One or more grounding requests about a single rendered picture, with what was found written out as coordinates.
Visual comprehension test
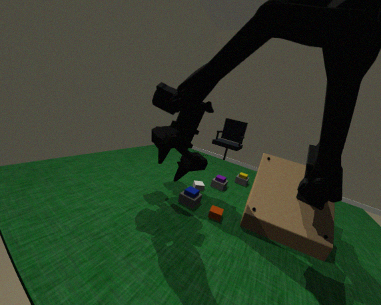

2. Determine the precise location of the yellow button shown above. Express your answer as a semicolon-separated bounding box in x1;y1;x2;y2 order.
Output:
235;173;249;186

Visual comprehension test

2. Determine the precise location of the purple button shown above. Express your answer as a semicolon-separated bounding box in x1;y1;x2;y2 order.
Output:
210;175;228;191

